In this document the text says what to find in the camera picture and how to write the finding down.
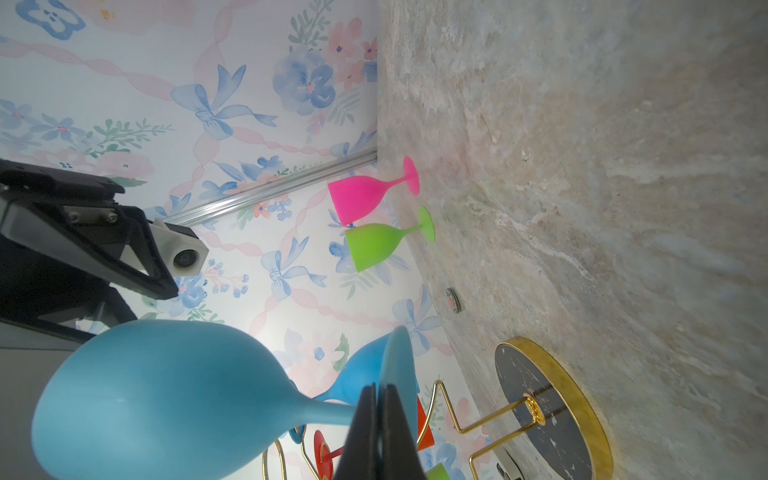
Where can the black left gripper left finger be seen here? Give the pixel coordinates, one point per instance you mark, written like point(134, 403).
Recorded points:
point(359, 460)

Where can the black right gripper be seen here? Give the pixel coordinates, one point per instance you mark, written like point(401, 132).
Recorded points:
point(64, 238)

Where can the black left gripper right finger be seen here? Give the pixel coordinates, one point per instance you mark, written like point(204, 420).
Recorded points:
point(398, 454)

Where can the lime green back wine glass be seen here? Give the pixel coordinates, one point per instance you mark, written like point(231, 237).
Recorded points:
point(438, 472)

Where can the lime green wine glass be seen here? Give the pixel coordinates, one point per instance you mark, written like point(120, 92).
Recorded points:
point(438, 472)
point(372, 244)

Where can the light blue front wine glass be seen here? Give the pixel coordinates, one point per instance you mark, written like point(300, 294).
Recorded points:
point(161, 399)

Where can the magenta wine glass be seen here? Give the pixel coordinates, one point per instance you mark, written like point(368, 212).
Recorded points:
point(356, 197)

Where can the red wine glass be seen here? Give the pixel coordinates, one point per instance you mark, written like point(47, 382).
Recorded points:
point(379, 445)

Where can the blue back wine glass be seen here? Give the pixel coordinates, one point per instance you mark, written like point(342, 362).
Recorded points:
point(362, 369)

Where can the round green red badge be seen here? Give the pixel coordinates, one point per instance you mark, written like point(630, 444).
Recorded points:
point(453, 300)

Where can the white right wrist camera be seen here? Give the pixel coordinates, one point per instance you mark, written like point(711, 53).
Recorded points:
point(182, 251)

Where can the right corner aluminium post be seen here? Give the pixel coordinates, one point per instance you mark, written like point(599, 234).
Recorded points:
point(276, 188)

